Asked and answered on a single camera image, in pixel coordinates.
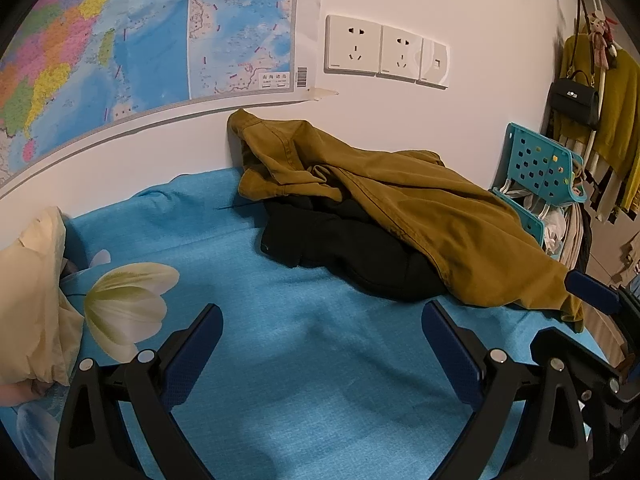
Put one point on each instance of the teal perforated plastic rack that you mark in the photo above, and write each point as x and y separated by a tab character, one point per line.
544	179

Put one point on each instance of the mustard olive jacket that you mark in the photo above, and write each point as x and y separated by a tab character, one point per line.
473	239

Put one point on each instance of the colourful wall map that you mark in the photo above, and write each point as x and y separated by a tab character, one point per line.
80	68

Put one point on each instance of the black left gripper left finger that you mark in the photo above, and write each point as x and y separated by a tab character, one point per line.
93	440

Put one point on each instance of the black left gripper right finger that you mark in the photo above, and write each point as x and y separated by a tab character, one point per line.
550	441

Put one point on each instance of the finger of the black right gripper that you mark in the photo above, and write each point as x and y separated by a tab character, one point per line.
598	295

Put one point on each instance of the black handbag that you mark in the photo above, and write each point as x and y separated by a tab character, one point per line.
576	97

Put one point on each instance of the cream pillow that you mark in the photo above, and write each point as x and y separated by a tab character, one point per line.
40	330

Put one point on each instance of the white wall socket panel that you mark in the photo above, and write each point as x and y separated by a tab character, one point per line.
361	47

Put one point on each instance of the black garment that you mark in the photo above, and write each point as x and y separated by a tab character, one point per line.
316	232

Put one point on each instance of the pink blanket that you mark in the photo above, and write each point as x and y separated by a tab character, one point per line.
22	392

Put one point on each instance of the hanging yellow clothes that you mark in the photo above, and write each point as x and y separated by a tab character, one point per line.
615	139

